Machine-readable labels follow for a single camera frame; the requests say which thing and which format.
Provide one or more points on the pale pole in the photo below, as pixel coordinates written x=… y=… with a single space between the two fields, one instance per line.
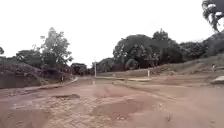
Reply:
x=95 y=68

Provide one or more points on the pale concrete slab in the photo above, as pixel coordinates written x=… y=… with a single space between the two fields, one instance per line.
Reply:
x=140 y=79

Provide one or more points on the dark bush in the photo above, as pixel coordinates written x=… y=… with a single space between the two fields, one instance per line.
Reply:
x=78 y=68

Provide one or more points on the row of dark trees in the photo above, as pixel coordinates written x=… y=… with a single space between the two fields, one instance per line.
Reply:
x=146 y=50

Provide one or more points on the dirt-covered brick road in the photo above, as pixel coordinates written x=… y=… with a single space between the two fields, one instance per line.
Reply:
x=133 y=100

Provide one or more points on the leafy green tree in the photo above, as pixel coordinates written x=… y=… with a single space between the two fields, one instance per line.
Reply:
x=55 y=46

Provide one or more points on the pale concrete kerb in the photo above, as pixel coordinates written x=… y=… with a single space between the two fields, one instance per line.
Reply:
x=218 y=79
x=50 y=86

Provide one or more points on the grassy earth slope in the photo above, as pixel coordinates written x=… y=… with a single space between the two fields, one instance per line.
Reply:
x=186 y=66

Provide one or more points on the group of low trees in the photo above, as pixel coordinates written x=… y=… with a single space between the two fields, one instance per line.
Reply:
x=30 y=56

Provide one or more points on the brown earth bank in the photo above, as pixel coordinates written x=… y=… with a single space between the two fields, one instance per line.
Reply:
x=20 y=75

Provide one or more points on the palm tree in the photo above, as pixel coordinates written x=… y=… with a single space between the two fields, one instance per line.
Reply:
x=213 y=11

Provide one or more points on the short white post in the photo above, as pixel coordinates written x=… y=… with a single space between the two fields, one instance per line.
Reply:
x=148 y=72

